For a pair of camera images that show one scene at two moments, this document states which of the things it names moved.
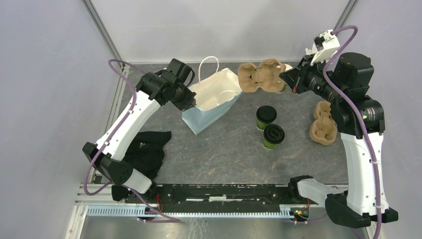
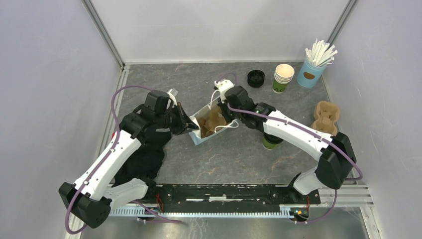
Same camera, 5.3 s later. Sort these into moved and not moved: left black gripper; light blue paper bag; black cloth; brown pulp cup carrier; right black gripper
Moved: left black gripper; right black gripper; light blue paper bag
Not moved: black cloth; brown pulp cup carrier
